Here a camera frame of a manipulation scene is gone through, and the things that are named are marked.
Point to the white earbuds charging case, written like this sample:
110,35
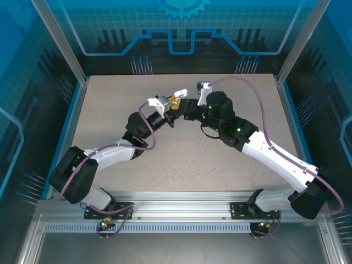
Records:
182,92

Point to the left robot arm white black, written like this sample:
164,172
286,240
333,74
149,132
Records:
110,156

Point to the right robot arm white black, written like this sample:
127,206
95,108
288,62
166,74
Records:
280,162

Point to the grey metal tray panel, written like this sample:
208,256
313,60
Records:
178,250

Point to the aluminium side rail blue edge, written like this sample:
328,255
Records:
286,110
68,137

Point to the aluminium mounting rail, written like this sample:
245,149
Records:
178,206

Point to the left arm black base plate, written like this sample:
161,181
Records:
90,215

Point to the aluminium frame post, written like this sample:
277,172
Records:
299,41
61,41

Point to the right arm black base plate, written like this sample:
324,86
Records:
239,211

